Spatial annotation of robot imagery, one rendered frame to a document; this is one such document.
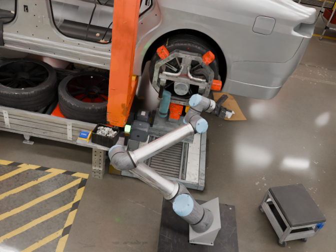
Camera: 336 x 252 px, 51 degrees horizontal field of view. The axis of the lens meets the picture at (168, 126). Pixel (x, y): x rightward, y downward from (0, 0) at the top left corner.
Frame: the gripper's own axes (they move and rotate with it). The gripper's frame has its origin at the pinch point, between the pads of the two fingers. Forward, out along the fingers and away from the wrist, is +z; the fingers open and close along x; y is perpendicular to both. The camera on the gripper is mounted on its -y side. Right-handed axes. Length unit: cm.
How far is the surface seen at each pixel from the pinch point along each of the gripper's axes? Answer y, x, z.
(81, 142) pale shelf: 68, -84, -72
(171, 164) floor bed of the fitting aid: 68, -87, 23
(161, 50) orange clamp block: -29, -78, -34
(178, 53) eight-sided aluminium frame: -33, -70, -22
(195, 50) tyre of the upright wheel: -41, -69, -8
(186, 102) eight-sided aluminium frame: 5, -85, 12
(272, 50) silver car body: -63, -33, 44
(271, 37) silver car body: -72, -31, 35
